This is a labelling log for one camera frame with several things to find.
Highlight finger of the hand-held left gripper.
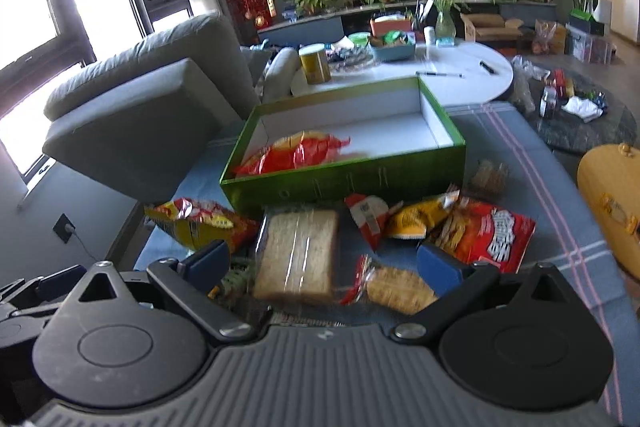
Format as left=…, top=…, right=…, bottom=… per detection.
left=30, top=264, right=91, bottom=305

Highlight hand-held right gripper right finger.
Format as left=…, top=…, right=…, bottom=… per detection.
left=392, top=243, right=576, bottom=343

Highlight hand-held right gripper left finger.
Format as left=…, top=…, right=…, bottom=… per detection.
left=65, top=239, right=253, bottom=343

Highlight yellow red chip bag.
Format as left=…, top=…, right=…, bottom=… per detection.
left=144, top=198, right=261, bottom=254

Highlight clear cracker packet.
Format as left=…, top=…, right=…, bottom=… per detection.
left=339, top=256, right=442, bottom=316

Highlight large red snack bag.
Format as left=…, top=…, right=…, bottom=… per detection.
left=427, top=198, right=537, bottom=277

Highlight yellow snack packet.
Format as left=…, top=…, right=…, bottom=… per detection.
left=384, top=193, right=458, bottom=241

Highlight sliced bread pack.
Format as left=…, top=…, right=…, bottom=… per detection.
left=251, top=208, right=342, bottom=304

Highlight small red white packet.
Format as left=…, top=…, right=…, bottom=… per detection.
left=344, top=193, right=391, bottom=252

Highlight green cardboard box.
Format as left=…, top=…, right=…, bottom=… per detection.
left=219, top=76, right=467, bottom=220

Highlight clear brown snack packet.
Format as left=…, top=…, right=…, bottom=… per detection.
left=470, top=159, right=512, bottom=196

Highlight red yellow snack bag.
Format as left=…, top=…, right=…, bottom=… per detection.
left=234, top=131, right=352, bottom=178

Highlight blue striped tablecloth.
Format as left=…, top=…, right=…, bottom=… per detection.
left=134, top=99, right=640, bottom=427

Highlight grey sofa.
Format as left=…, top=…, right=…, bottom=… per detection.
left=42, top=12, right=302, bottom=204

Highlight yellow wooden chair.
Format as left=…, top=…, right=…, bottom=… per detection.
left=576, top=143, right=640, bottom=282

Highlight white round table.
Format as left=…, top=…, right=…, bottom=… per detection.
left=290, top=39, right=516, bottom=105

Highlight dark jar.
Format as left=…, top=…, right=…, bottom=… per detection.
left=539, top=87, right=559, bottom=120

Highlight dark round table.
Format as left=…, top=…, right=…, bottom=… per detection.
left=510, top=57, right=638, bottom=155

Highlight clear plastic bag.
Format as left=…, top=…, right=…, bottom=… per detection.
left=511, top=56, right=538, bottom=114

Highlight white cloth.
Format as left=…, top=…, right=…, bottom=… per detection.
left=561, top=96, right=604, bottom=122

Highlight yellow can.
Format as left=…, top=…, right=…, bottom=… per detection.
left=298, top=44, right=332, bottom=85

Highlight pile of clothes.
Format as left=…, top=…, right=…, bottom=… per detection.
left=250, top=38, right=283, bottom=55

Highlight blue basket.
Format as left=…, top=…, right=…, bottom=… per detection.
left=369, top=31, right=417, bottom=62

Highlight glass plate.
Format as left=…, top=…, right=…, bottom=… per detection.
left=327, top=46, right=381, bottom=72

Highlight glass vase with plant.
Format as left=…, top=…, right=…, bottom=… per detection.
left=425, top=0, right=471, bottom=40

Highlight orange box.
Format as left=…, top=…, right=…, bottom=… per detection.
left=370, top=14, right=414, bottom=38

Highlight orange bag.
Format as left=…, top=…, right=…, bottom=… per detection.
left=531, top=19, right=568, bottom=56

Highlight grey television cabinet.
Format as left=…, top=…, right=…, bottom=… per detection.
left=256, top=0, right=558, bottom=48

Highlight clear storage boxes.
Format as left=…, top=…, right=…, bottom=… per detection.
left=566, top=26, right=615, bottom=64

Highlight wall socket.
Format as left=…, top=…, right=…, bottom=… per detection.
left=52, top=213, right=77, bottom=246

